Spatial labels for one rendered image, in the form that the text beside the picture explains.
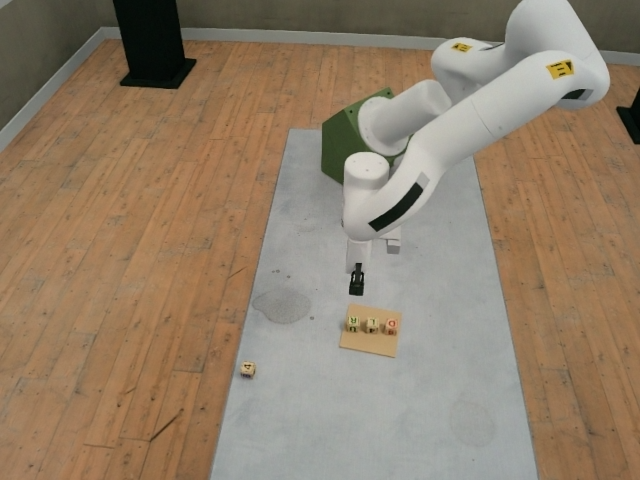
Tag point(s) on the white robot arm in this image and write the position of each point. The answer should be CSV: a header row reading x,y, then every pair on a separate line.
x,y
572,75

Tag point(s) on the tan square mat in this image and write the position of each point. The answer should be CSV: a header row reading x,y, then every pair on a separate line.
x,y
379,344

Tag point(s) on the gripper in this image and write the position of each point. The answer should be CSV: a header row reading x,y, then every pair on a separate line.
x,y
357,253

